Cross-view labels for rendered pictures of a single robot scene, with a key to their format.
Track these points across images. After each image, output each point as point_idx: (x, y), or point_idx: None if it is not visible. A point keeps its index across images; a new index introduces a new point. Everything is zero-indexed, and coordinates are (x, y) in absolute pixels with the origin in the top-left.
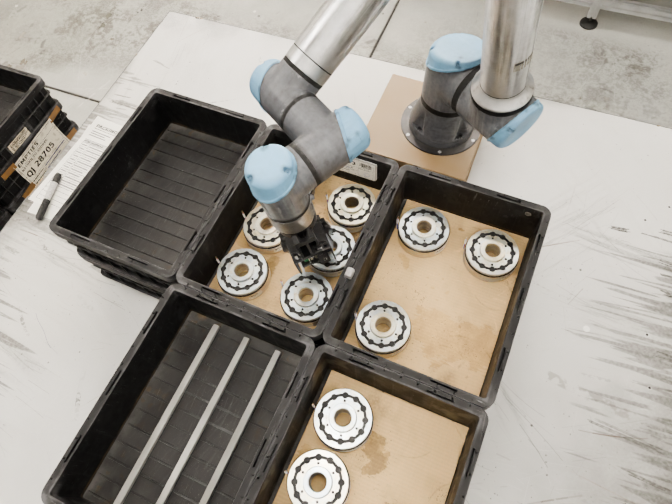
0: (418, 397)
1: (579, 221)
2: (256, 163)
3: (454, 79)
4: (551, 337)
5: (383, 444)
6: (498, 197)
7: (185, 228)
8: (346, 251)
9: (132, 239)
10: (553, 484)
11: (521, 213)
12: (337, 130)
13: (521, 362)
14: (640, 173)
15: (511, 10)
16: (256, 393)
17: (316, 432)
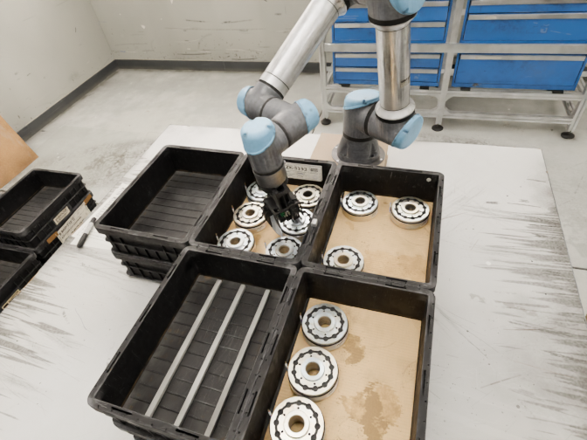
0: (379, 297)
1: (464, 202)
2: (248, 127)
3: (363, 111)
4: (465, 271)
5: (358, 341)
6: (406, 171)
7: (190, 226)
8: (308, 221)
9: None
10: (496, 370)
11: (424, 181)
12: (298, 108)
13: (448, 290)
14: (495, 171)
15: (393, 40)
16: (255, 319)
17: (306, 336)
